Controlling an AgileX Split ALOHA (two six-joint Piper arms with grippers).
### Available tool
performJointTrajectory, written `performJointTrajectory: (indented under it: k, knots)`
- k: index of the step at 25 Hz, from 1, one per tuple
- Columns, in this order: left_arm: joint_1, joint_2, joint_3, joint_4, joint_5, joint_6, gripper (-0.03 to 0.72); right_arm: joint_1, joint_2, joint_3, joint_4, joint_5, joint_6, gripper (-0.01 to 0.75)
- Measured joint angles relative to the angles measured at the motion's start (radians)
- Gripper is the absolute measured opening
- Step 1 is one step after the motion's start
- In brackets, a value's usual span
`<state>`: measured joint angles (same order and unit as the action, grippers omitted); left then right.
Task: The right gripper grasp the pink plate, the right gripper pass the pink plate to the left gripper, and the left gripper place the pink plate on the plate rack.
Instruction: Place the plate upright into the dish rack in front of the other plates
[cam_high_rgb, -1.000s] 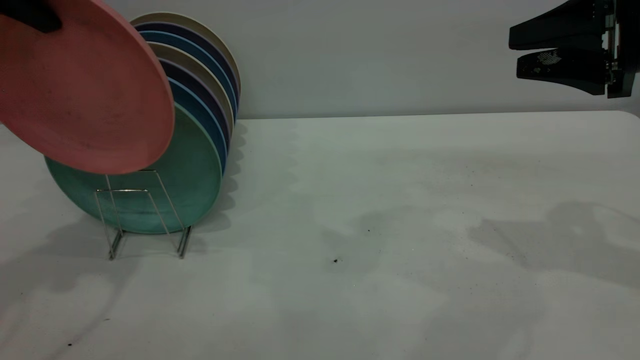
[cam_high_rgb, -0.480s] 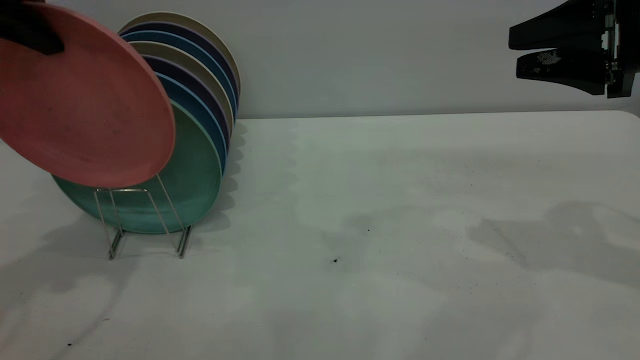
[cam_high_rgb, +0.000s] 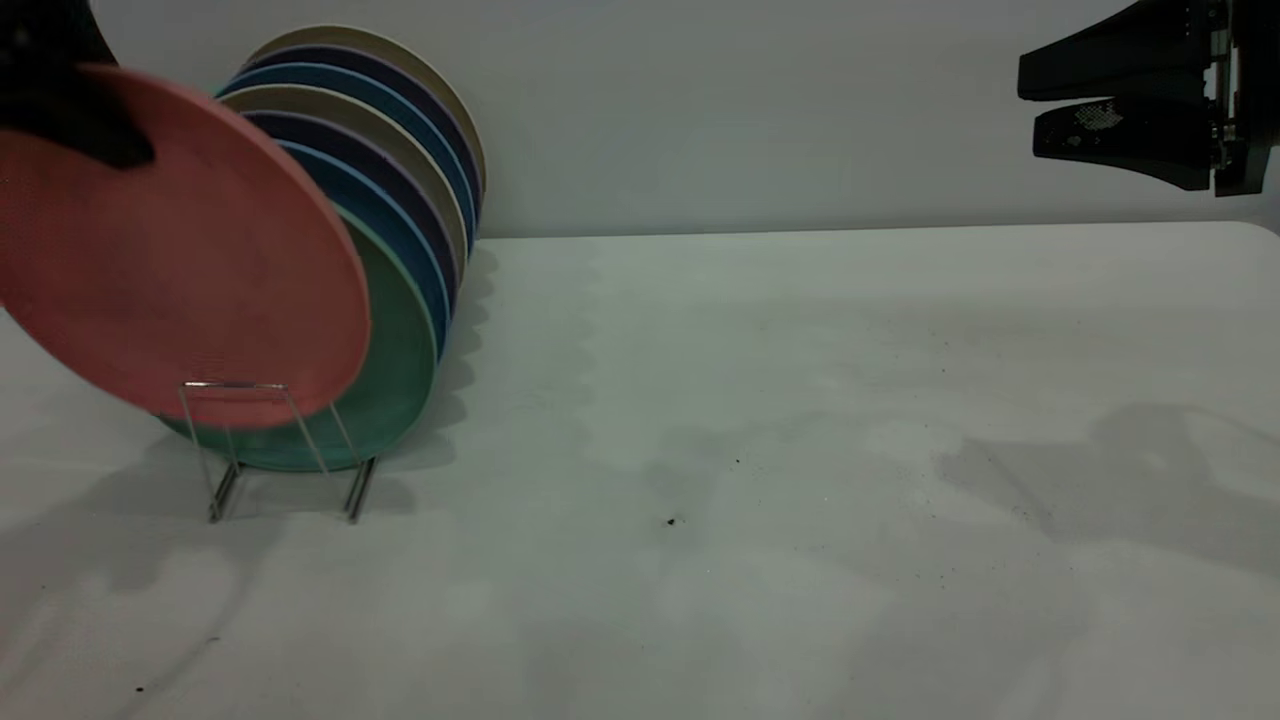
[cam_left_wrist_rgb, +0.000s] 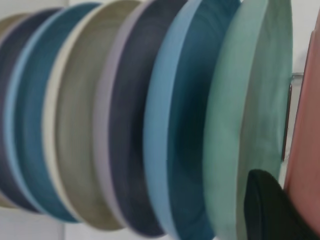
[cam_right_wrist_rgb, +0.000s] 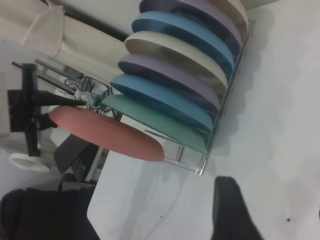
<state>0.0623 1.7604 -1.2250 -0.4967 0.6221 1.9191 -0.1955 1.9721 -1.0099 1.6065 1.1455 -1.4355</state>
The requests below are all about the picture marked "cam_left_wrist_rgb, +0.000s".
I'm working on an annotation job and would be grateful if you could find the purple round plate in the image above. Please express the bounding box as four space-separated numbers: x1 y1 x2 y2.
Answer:
0 6 65 214
93 0 192 238

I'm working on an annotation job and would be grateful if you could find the metal plate rack wire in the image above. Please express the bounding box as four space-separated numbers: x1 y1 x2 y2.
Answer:
280 71 305 161

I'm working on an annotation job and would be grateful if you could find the blue round plate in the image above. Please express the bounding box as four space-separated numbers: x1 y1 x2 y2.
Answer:
3 1 102 224
143 0 242 240

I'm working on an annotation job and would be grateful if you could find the green round plate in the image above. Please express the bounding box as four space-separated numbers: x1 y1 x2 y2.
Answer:
201 0 294 240

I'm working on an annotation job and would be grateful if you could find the pink round plate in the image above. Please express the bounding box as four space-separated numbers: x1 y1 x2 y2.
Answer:
284 27 320 227

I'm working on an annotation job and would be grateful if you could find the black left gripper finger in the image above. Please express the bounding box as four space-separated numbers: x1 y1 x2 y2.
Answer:
243 169 320 240

